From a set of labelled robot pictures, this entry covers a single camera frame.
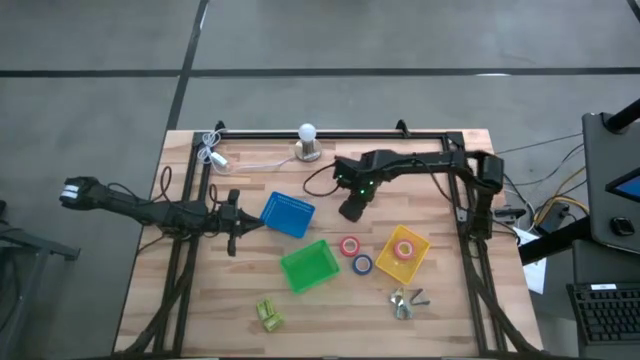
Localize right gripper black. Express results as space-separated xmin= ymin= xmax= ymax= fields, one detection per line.
xmin=333 ymin=154 xmax=389 ymax=224

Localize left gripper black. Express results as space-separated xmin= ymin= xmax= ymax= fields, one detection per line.
xmin=218 ymin=188 xmax=266 ymax=258

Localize red tape roll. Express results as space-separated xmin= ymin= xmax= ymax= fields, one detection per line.
xmin=339 ymin=235 xmax=362 ymax=258
xmin=392 ymin=238 xmax=416 ymax=262

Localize blue tape roll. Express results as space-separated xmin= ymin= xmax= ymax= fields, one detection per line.
xmin=351 ymin=253 xmax=375 ymax=277

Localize blue plastic basket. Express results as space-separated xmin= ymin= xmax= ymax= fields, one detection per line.
xmin=259 ymin=190 xmax=317 ymax=240

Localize yellow plastic basket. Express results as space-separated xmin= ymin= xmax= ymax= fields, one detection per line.
xmin=374 ymin=223 xmax=432 ymax=287

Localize green plastic basket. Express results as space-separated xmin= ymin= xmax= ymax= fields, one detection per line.
xmin=279 ymin=238 xmax=343 ymax=295

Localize table lamp with white bulb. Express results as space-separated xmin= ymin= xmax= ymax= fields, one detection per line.
xmin=293 ymin=122 xmax=324 ymax=164

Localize white paper sheet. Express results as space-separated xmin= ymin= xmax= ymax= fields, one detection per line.
xmin=513 ymin=226 xmax=550 ymax=296

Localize black desk support bar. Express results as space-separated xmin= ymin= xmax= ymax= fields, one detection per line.
xmin=517 ymin=215 xmax=593 ymax=267

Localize black power brick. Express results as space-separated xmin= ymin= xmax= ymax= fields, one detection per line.
xmin=538 ymin=201 xmax=572 ymax=235

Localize black metal side stand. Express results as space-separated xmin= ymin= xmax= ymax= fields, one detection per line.
xmin=0 ymin=198 xmax=82 ymax=360

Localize black computer mouse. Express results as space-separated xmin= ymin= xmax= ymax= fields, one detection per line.
xmin=610 ymin=216 xmax=636 ymax=237

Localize black keyboard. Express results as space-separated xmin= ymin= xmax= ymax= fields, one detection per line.
xmin=565 ymin=281 xmax=640 ymax=347

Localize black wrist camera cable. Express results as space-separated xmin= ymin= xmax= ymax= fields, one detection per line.
xmin=302 ymin=161 xmax=347 ymax=199

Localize white lamp cable with switch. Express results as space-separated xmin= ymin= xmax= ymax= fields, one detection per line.
xmin=195 ymin=128 xmax=299 ymax=177

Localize black aluminium table frame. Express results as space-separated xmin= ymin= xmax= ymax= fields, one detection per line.
xmin=113 ymin=119 xmax=547 ymax=360

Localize yellow cable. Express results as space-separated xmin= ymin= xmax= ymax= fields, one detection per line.
xmin=532 ymin=166 xmax=592 ymax=227

